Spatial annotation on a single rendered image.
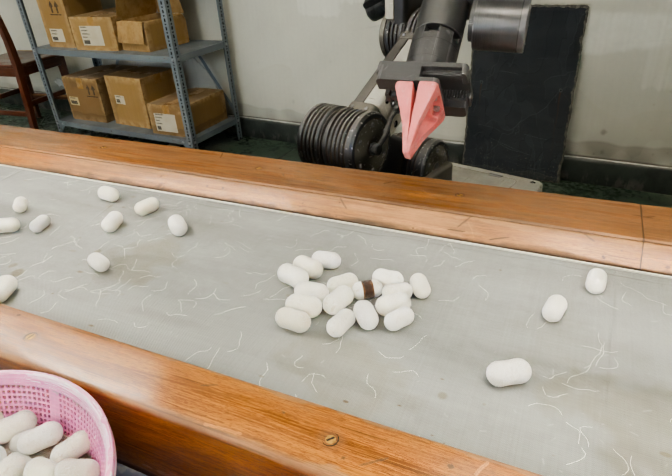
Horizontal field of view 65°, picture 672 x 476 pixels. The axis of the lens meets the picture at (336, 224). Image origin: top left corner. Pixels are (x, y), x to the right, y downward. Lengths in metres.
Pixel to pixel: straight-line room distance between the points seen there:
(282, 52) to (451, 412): 2.67
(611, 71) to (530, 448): 2.17
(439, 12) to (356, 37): 2.11
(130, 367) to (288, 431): 0.15
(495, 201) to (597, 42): 1.84
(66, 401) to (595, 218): 0.57
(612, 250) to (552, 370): 0.20
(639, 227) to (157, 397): 0.52
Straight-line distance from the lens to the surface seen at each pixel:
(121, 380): 0.48
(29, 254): 0.77
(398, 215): 0.67
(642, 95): 2.53
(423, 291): 0.54
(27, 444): 0.50
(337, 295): 0.52
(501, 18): 0.65
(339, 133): 0.91
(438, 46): 0.63
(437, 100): 0.61
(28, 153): 1.08
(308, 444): 0.40
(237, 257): 0.64
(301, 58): 2.93
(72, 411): 0.50
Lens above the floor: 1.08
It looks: 29 degrees down
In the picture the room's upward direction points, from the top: 4 degrees counter-clockwise
